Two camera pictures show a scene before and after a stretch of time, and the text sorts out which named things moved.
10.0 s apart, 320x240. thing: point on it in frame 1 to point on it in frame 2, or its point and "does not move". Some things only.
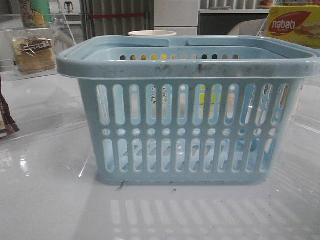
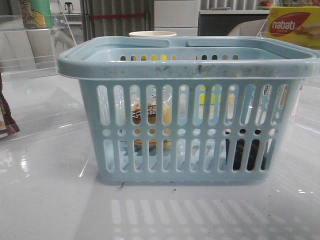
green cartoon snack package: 36,13 does not move
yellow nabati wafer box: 298,24 does not move
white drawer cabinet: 180,16 does not move
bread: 34,55 to 167,118
